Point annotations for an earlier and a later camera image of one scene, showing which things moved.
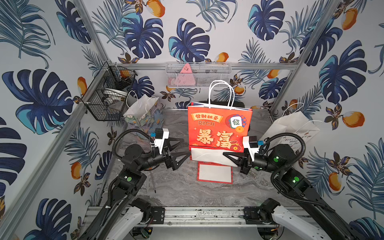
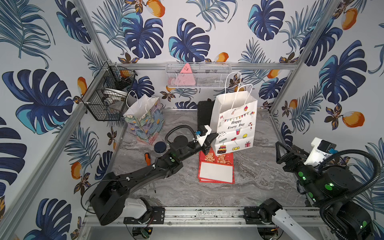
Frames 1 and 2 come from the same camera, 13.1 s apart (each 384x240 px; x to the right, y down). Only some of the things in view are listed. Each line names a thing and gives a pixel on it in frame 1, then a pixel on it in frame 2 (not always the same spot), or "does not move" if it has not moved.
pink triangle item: [186, 77] does not move
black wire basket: [106, 98] does not move
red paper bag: [218, 125] to [219, 168]
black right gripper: [244, 162] to [280, 160]
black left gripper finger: [177, 164] to [210, 138]
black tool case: [223, 103] to [204, 112]
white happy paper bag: [292, 121] to [234, 116]
